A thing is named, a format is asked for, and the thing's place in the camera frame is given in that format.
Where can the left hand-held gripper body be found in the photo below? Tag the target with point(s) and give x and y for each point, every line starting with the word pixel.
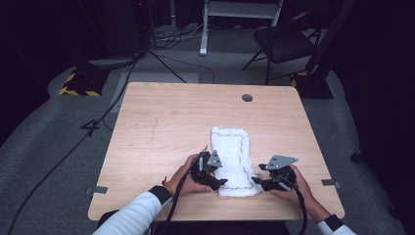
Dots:
pixel 204 169

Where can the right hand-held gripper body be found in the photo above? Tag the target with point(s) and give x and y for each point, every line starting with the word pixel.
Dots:
pixel 282 179

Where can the white cloth with red stitching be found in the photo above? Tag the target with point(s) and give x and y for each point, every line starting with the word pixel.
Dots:
pixel 233 147

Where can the person's left hand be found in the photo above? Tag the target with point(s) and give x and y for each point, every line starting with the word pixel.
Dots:
pixel 184 181

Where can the person's right hand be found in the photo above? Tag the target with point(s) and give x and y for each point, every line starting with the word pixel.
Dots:
pixel 306 197

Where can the grey tape strip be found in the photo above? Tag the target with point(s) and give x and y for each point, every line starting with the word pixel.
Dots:
pixel 331 183
pixel 98 190

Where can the small black floor caster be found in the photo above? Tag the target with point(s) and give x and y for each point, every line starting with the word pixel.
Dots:
pixel 356 157

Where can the yellow-black striped stand base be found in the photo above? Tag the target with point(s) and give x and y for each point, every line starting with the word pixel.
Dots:
pixel 313 86
pixel 83 83

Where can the black tripod leg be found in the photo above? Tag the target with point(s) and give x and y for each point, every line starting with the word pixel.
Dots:
pixel 166 66

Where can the black folding chair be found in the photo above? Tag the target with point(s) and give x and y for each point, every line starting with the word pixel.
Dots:
pixel 284 44

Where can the grey flat stand platform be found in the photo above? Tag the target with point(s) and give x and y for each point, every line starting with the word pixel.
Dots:
pixel 112 62

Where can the black slanted stand pole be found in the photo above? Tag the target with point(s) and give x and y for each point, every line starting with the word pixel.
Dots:
pixel 329 36

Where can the white metal desk frame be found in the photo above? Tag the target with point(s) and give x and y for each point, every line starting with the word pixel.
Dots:
pixel 238 9

